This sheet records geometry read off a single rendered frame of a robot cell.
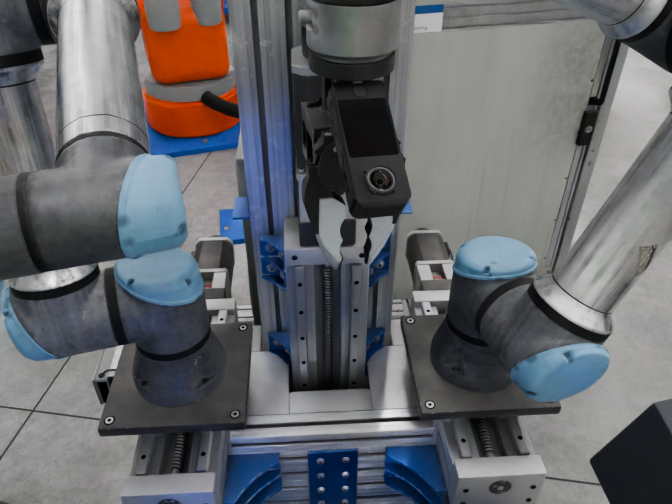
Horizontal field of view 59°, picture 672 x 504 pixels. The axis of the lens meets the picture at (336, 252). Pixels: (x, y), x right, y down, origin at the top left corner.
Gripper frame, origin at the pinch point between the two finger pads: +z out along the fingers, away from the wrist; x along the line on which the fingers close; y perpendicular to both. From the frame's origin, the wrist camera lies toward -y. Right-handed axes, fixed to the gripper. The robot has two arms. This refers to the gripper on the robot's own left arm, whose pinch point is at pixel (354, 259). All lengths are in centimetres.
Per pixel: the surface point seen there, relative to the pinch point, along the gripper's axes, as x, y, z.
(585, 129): -121, 126, 57
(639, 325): -158, 105, 143
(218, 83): 0, 335, 107
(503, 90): -87, 128, 40
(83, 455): 69, 94, 143
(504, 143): -91, 129, 60
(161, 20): 29, 326, 63
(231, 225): 6, 219, 140
